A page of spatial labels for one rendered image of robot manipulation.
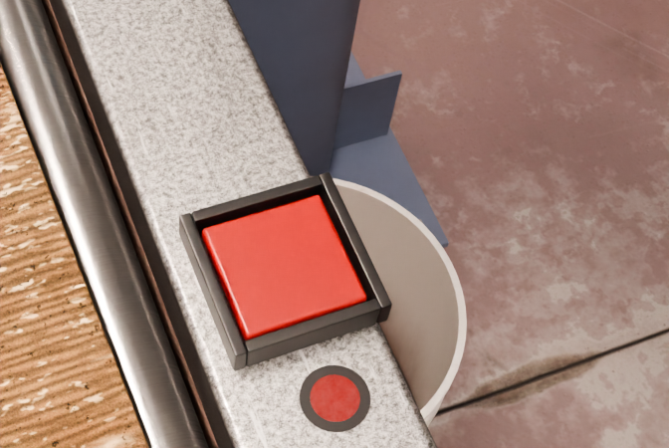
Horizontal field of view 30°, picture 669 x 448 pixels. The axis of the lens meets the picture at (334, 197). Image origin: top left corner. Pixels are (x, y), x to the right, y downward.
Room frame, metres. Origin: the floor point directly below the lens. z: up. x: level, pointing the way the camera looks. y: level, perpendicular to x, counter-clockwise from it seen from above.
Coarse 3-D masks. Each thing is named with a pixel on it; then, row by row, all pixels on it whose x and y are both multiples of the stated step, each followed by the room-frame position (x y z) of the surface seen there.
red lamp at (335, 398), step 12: (324, 384) 0.23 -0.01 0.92; (336, 384) 0.23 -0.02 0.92; (348, 384) 0.23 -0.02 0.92; (312, 396) 0.22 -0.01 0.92; (324, 396) 0.22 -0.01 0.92; (336, 396) 0.22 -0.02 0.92; (348, 396) 0.23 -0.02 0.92; (324, 408) 0.22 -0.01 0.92; (336, 408) 0.22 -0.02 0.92; (348, 408) 0.22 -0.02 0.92; (336, 420) 0.21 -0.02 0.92
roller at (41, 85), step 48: (0, 0) 0.40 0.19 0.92; (0, 48) 0.37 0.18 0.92; (48, 48) 0.38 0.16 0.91; (48, 96) 0.35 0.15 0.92; (48, 144) 0.32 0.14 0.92; (96, 192) 0.30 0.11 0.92; (96, 240) 0.28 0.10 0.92; (96, 288) 0.25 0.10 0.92; (144, 288) 0.26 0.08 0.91; (144, 336) 0.23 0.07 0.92; (144, 384) 0.21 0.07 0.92; (144, 432) 0.19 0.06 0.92; (192, 432) 0.20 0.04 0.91
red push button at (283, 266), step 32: (224, 224) 0.29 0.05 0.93; (256, 224) 0.30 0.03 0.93; (288, 224) 0.30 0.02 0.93; (320, 224) 0.30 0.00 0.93; (224, 256) 0.28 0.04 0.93; (256, 256) 0.28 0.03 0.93; (288, 256) 0.28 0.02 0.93; (320, 256) 0.29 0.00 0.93; (224, 288) 0.26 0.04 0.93; (256, 288) 0.26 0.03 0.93; (288, 288) 0.27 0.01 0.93; (320, 288) 0.27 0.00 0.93; (352, 288) 0.27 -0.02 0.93; (256, 320) 0.25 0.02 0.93; (288, 320) 0.25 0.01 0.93
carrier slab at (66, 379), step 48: (0, 96) 0.33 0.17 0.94; (0, 144) 0.31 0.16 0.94; (0, 192) 0.28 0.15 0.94; (48, 192) 0.29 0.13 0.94; (0, 240) 0.26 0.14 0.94; (48, 240) 0.26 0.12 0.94; (0, 288) 0.23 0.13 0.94; (48, 288) 0.24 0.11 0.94; (0, 336) 0.21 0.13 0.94; (48, 336) 0.22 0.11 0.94; (96, 336) 0.22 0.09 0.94; (0, 384) 0.19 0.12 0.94; (48, 384) 0.20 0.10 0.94; (96, 384) 0.20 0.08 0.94; (0, 432) 0.17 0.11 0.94; (48, 432) 0.18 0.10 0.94; (96, 432) 0.18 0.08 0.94
